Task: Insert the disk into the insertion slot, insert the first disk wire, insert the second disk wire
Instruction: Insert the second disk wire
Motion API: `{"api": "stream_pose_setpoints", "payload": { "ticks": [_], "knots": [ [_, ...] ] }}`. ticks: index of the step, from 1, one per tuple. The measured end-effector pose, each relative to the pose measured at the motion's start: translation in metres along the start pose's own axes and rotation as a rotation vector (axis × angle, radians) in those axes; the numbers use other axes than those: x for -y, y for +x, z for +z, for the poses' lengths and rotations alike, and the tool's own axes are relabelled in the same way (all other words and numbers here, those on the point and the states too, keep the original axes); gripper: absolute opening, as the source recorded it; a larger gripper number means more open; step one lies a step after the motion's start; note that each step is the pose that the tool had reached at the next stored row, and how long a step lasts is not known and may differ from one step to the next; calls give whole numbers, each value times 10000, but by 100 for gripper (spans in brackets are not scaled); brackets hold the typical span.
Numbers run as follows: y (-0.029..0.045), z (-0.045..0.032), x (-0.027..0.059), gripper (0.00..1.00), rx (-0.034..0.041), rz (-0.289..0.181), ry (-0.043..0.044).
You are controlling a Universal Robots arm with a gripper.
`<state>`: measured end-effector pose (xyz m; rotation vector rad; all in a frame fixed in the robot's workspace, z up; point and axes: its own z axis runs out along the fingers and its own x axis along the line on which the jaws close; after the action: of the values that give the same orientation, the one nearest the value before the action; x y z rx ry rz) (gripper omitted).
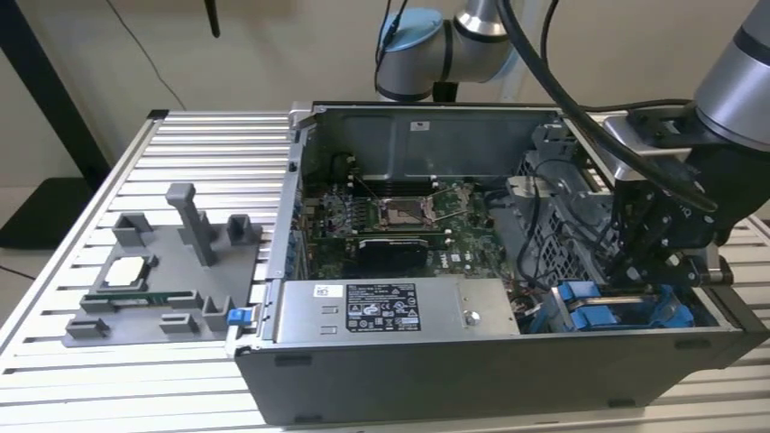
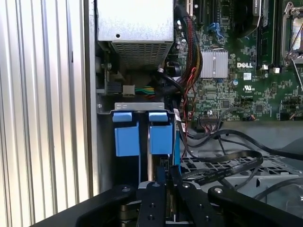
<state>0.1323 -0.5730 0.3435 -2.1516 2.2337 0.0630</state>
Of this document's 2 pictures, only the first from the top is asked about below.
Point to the green motherboard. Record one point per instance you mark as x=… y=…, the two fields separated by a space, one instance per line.
x=469 y=252

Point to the blue case latch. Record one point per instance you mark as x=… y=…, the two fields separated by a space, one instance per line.
x=240 y=316

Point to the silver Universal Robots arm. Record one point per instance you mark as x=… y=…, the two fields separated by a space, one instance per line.
x=737 y=81

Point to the black stand with base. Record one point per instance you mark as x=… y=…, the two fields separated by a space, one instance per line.
x=54 y=113

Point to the grey metal disk bay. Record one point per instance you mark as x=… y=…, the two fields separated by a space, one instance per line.
x=541 y=216

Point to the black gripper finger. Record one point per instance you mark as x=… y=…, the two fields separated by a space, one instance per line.
x=641 y=225
x=687 y=270

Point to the CPU socket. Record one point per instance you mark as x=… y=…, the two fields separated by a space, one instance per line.
x=402 y=214

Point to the black graphics card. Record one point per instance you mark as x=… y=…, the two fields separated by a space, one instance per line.
x=392 y=257

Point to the grey parts rack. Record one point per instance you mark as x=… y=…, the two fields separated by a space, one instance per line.
x=181 y=270

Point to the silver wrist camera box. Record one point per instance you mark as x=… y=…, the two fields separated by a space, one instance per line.
x=623 y=135

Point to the white case sticker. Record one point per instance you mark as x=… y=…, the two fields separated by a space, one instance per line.
x=421 y=126

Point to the silver CPU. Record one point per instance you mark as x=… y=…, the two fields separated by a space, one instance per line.
x=126 y=272

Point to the green RAM stick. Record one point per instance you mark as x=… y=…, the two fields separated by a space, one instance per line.
x=158 y=297

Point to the silver power supply unit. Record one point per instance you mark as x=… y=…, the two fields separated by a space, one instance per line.
x=433 y=311

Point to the hard disk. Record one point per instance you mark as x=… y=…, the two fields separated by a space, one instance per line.
x=581 y=289
x=593 y=319

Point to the thin metal locking lever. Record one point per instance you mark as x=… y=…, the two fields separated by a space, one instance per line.
x=368 y=186

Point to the black open PC case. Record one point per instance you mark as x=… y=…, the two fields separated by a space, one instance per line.
x=421 y=383

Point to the black antenna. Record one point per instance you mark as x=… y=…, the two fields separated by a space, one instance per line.
x=212 y=18

